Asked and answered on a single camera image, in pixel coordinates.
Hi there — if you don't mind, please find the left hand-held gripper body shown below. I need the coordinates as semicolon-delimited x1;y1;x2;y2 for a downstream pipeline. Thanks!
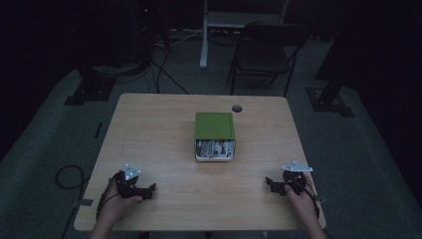
113;163;148;201

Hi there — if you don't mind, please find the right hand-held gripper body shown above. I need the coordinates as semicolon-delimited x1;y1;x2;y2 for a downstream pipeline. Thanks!
279;160;315;197

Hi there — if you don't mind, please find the pile of small white packets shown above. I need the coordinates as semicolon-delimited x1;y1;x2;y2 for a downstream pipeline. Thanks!
195;139;235;158

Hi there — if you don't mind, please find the green drawer box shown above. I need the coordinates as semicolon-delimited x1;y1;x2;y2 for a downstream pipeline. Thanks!
193;112;237;141

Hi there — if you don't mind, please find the person's left hand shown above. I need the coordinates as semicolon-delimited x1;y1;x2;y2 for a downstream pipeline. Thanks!
98;180;143;224

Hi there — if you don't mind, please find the person's right hand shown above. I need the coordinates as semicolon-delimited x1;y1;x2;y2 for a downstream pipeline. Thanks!
284;173;320;224

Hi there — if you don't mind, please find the black folding chair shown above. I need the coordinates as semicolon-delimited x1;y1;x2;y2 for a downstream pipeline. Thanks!
226;21;312;98

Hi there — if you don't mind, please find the right hand-held gripper cable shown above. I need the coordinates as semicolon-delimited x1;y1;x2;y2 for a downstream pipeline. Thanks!
292;178;321;221

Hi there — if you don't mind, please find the hand-held gripper cable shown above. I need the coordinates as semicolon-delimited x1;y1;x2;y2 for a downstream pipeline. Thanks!
292;178;321;221
95;176;121;221

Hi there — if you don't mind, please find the left hand-held gripper cable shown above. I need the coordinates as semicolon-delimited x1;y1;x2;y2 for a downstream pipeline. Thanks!
95;176;121;221

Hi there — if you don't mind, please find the black floor cable loop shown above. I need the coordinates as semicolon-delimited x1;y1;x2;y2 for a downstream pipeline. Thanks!
54;164;92;239

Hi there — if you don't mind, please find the black stand with base plate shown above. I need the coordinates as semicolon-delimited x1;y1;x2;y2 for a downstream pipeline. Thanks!
64;64;117;108
304;0;356;119

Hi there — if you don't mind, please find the black cable on floor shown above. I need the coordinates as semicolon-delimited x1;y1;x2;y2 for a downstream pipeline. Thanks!
145;43;191;96

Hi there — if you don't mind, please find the white cable on floor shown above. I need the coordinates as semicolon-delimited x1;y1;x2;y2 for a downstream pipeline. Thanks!
154;29;204;48

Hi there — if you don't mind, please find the white desk frame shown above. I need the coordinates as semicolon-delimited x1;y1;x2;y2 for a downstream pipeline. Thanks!
198;0;291;70

